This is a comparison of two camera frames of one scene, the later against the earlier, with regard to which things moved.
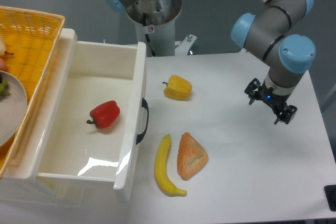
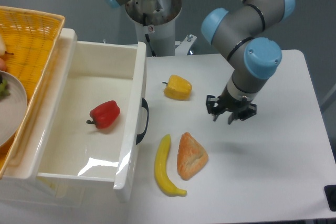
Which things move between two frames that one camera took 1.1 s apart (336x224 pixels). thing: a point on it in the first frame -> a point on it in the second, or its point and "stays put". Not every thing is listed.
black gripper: [276, 101] -> [240, 109]
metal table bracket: [181, 48] stays put
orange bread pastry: [191, 158] stays put
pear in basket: [2, 48] stays put
